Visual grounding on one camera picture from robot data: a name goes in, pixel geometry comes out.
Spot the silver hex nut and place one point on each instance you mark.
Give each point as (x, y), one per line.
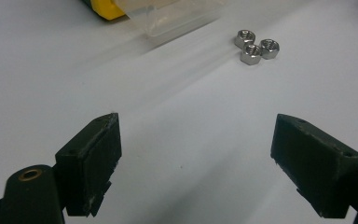
(251, 54)
(245, 38)
(270, 49)

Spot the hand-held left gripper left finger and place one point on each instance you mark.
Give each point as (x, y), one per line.
(88, 165)

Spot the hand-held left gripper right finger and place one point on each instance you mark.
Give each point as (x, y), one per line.
(315, 165)

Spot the clear plastic container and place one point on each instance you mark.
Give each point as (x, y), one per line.
(174, 18)

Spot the yellow black tool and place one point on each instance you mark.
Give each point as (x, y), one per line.
(107, 7)

